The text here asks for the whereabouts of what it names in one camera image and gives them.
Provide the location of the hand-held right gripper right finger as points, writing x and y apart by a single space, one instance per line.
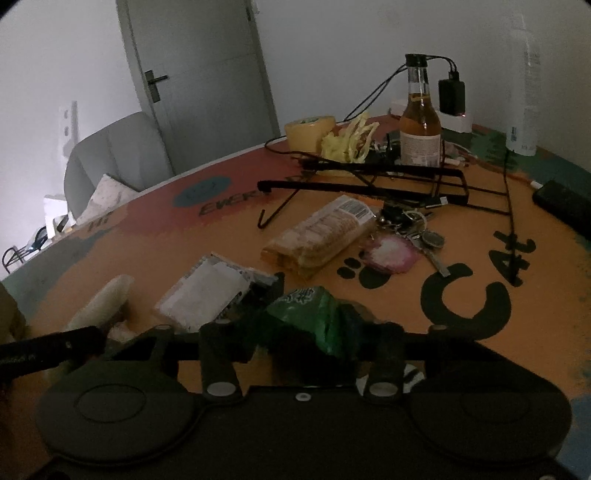
388 341

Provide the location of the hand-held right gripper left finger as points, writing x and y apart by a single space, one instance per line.
217 339

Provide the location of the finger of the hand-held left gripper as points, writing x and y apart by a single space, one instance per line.
51 353

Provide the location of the brown cardboard box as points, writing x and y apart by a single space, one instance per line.
9 309

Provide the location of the long white snack packet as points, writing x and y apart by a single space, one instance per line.
104 302

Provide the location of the dark green snack packet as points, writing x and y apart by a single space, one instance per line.
314 314

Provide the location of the clear pack of biscuits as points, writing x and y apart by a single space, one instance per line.
318 235

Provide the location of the pink round packet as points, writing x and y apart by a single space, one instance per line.
390 254

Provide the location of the black shoe rack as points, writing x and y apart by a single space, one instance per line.
21 251

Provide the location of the bunch of keys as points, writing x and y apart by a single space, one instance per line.
418 230

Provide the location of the white patterned pillow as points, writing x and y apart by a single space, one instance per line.
108 196

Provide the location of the yellow crinkled wrapper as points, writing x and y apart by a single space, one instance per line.
348 141

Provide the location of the amber glass bottle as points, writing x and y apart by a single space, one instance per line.
419 134

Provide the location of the grey chair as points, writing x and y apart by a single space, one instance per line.
115 152

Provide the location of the yellow tape roll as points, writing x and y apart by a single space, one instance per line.
308 134

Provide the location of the black power bank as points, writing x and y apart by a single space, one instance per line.
565 207

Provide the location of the white foam board with holes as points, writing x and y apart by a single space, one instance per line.
68 124

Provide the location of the white power strip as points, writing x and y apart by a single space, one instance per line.
457 122

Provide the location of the black charger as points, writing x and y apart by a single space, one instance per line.
451 97

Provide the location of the grey door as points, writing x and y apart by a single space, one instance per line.
207 69

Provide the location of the white spray bottle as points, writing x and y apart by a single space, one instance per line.
524 101

